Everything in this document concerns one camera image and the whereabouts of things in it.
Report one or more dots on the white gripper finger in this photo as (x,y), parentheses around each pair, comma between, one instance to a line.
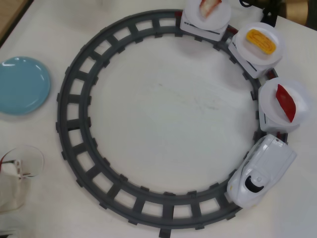
(12,193)
(10,168)

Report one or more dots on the red tuna toy sushi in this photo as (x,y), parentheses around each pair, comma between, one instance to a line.
(286,104)

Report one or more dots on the blue round dish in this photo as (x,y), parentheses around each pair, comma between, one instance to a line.
(22,86)

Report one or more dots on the red white shrimp toy sushi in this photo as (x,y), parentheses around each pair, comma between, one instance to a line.
(208,7)

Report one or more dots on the white Shinkansen toy locomotive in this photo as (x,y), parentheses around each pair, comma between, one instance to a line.
(267,158)

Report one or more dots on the yellow egg toy sushi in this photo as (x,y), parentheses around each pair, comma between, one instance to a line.
(260,41)

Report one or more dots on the grey circular toy train track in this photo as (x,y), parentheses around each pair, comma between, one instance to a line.
(62,116)

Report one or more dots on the beige cardboard tube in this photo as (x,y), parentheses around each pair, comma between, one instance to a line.
(294,10)

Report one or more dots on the black clamp mount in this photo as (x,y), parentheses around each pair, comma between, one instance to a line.
(270,18)

